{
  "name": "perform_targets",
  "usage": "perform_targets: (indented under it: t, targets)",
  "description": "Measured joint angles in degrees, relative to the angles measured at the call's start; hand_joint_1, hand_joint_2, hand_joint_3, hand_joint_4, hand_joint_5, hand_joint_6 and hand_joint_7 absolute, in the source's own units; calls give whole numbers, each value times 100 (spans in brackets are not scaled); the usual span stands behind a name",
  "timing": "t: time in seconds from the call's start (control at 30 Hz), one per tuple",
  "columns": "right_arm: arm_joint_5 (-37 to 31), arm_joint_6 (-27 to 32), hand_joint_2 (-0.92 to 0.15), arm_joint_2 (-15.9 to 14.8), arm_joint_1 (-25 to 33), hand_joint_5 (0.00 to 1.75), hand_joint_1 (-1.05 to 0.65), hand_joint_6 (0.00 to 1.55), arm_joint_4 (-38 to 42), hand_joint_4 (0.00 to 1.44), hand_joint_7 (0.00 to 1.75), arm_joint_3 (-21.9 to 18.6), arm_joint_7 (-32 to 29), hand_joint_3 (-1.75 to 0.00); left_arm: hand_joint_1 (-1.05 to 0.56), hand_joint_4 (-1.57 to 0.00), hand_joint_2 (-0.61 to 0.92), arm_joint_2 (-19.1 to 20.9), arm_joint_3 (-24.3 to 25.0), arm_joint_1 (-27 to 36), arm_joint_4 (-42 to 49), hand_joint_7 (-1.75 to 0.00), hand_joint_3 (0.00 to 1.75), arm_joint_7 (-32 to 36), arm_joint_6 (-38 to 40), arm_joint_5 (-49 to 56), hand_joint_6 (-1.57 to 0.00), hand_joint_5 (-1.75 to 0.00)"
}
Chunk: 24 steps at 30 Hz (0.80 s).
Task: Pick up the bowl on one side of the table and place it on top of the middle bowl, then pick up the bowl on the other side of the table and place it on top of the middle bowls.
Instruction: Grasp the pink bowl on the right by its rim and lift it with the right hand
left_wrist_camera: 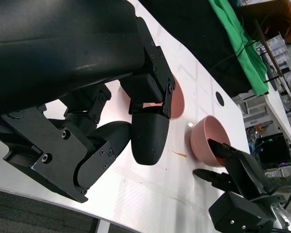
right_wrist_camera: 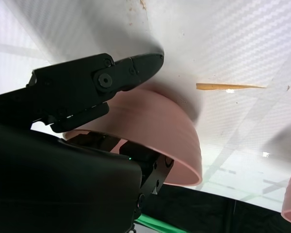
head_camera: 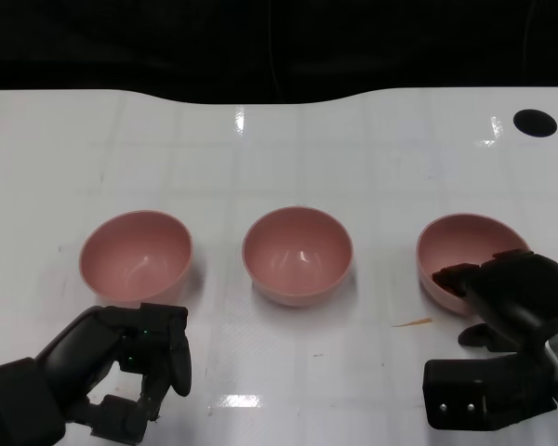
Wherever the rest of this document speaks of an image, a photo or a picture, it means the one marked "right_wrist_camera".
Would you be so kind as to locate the green cloth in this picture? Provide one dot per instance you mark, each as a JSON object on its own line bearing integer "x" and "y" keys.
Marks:
{"x": 155, "y": 225}

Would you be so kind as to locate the thin orange sliver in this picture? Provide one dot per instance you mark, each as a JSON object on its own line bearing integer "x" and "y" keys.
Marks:
{"x": 220, "y": 86}

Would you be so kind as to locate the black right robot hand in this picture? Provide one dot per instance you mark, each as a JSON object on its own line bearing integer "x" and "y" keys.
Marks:
{"x": 51, "y": 182}

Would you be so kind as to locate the black table backdrop cloth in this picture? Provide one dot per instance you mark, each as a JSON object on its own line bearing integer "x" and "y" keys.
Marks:
{"x": 208, "y": 211}

